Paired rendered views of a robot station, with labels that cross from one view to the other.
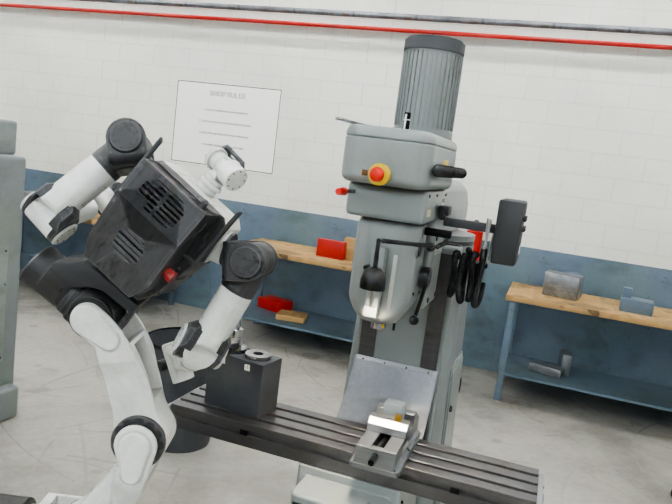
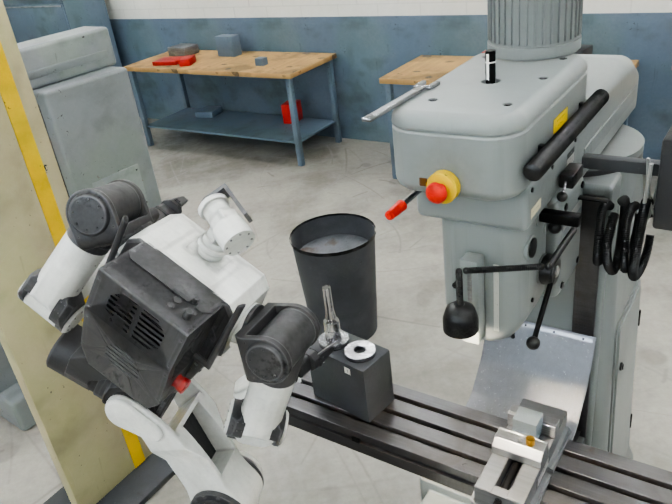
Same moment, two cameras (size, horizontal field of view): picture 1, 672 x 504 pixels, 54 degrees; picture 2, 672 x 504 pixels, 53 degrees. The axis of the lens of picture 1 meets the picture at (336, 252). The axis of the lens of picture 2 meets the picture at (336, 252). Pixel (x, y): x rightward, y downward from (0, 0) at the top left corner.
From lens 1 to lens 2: 86 cm
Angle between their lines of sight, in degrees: 27
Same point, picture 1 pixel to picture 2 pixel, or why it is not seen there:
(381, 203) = (462, 204)
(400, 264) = (504, 275)
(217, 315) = (256, 408)
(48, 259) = (66, 349)
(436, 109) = (546, 14)
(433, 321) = (584, 279)
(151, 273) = (156, 391)
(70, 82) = not seen: outside the picture
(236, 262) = (254, 364)
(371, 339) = not seen: hidden behind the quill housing
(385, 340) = not seen: hidden behind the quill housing
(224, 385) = (329, 383)
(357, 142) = (405, 140)
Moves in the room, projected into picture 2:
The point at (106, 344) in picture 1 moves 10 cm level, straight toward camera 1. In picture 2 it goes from (150, 436) to (141, 471)
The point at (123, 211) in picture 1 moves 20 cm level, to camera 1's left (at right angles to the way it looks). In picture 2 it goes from (101, 328) to (11, 322)
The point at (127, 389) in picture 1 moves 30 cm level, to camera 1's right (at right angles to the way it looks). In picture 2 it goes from (191, 468) to (314, 484)
